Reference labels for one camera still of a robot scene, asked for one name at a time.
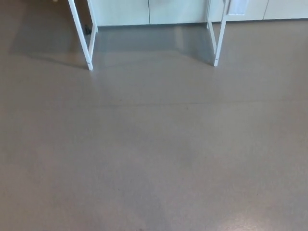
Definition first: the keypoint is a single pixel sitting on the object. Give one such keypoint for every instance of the white cabinet door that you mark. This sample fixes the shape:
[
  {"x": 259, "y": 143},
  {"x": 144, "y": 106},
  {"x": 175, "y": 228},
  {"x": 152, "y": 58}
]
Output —
[
  {"x": 286, "y": 8},
  {"x": 178, "y": 12}
]

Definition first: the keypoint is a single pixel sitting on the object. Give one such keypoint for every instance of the small black floor object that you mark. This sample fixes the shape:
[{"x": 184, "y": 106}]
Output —
[{"x": 87, "y": 29}]

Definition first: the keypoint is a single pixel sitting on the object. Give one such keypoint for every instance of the white cabinet door 2D03 print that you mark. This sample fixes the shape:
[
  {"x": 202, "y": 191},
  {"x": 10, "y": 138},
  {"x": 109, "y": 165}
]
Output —
[{"x": 120, "y": 12}]

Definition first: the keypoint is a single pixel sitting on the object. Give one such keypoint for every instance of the white hanging cloth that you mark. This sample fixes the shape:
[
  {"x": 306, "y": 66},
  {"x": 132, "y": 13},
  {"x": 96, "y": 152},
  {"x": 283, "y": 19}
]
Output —
[{"x": 237, "y": 7}]

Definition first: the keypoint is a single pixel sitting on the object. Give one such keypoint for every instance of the white desk leg frame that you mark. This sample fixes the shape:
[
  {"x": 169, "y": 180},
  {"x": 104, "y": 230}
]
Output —
[
  {"x": 220, "y": 43},
  {"x": 84, "y": 45}
]

